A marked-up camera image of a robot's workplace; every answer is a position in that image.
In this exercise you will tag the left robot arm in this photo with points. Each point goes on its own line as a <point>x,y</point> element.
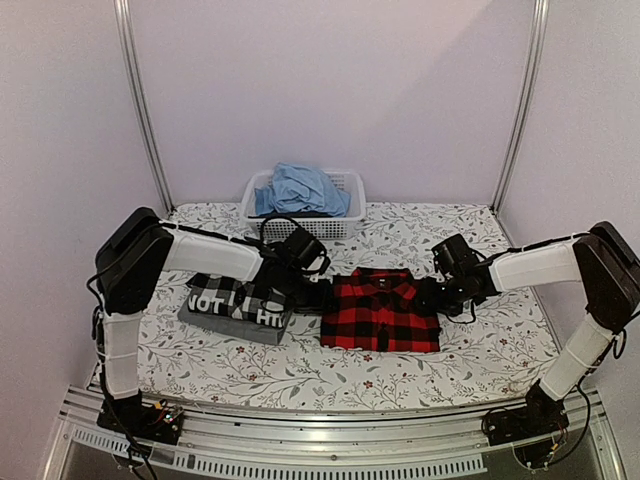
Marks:
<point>130,262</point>

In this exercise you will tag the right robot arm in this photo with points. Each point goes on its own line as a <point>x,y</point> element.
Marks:
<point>593,275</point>

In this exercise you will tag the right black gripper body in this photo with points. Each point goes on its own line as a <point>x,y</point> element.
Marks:
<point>449,300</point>

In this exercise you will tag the aluminium post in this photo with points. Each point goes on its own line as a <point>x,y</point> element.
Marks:
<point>125,29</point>
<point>525,99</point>

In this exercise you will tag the right aluminium post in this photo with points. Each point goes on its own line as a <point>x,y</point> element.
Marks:
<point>525,99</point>

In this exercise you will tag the blue shirt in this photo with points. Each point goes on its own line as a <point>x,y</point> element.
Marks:
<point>298,189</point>

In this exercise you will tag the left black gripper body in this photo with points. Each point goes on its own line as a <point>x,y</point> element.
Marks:
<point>300,297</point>

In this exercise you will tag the left aluminium post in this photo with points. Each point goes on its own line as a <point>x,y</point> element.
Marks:
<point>125,29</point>

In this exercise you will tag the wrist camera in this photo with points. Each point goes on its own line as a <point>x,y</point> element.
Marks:
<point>305,253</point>
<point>454,258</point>

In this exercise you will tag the aluminium front rail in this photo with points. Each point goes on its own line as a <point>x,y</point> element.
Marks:
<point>222,442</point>

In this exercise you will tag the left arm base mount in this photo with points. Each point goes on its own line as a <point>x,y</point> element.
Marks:
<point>159,422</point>

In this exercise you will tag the red black plaid shirt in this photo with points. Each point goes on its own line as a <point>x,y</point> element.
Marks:
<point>375,310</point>

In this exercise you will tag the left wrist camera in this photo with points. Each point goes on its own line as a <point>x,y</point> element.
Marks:
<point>305,253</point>

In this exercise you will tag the grey shirt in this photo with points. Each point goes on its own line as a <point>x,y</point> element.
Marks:
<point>238,329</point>

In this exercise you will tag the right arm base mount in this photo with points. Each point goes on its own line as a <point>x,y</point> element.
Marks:
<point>542,425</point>

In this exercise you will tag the white plastic basket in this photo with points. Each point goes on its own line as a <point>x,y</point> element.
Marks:
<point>324,228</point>

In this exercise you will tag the black white plaid shirt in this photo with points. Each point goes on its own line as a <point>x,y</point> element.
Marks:
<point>230,298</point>

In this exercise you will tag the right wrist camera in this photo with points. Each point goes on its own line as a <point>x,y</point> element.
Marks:
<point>454,258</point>

